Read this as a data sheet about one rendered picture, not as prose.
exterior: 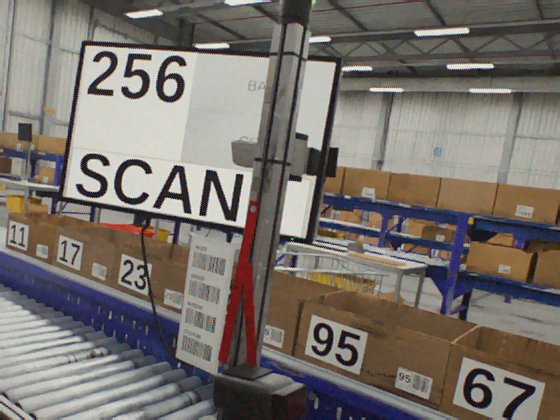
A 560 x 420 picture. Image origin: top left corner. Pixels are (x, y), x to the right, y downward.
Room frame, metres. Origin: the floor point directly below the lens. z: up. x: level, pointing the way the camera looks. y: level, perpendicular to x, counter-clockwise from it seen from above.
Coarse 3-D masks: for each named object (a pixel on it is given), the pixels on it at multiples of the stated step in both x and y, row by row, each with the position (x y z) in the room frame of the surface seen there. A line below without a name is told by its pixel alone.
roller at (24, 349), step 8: (72, 336) 1.59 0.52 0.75; (80, 336) 1.61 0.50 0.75; (88, 336) 1.63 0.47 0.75; (96, 336) 1.65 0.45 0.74; (104, 336) 1.67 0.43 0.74; (32, 344) 1.47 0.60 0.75; (40, 344) 1.49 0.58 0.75; (48, 344) 1.50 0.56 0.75; (56, 344) 1.52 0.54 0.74; (64, 344) 1.54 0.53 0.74; (0, 352) 1.38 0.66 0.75; (8, 352) 1.40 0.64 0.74; (16, 352) 1.41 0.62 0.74; (24, 352) 1.43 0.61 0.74
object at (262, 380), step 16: (240, 368) 0.65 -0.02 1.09; (256, 368) 0.65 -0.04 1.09; (224, 384) 0.62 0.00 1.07; (240, 384) 0.61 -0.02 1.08; (256, 384) 0.60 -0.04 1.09; (272, 384) 0.60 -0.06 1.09; (288, 384) 0.61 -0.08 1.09; (224, 400) 0.62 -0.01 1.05; (240, 400) 0.60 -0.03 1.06; (256, 400) 0.59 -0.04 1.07; (272, 400) 0.58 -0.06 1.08; (288, 400) 0.58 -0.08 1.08; (304, 400) 0.61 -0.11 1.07; (240, 416) 0.62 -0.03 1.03; (256, 416) 0.59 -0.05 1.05; (272, 416) 0.58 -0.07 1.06; (288, 416) 0.58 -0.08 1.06
